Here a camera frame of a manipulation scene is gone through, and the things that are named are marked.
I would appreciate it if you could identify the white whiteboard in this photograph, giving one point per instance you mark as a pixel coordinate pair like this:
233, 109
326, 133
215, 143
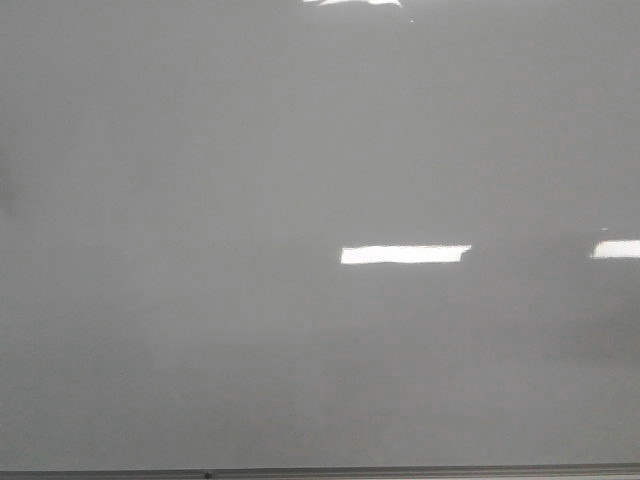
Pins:
275, 234

